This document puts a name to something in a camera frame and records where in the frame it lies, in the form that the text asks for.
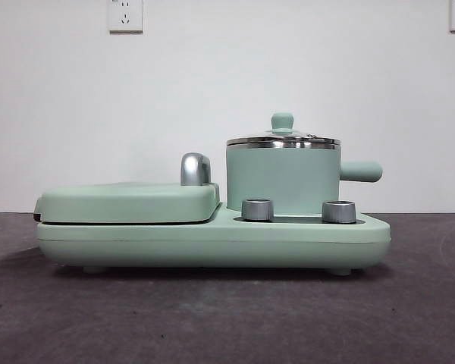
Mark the glass lid with green knob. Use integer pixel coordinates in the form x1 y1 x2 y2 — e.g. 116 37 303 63
226 110 341 149

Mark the silver control knob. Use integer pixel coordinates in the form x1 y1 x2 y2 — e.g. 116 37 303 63
241 197 275 222
322 199 357 224

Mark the mint green cooker base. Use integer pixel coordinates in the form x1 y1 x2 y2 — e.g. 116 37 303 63
35 209 392 276

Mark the mint green pot with handle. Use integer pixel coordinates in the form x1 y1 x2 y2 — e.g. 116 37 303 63
225 143 384 214

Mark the green grill lid, silver handle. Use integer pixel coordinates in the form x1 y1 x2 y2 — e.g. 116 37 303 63
33 152 223 226

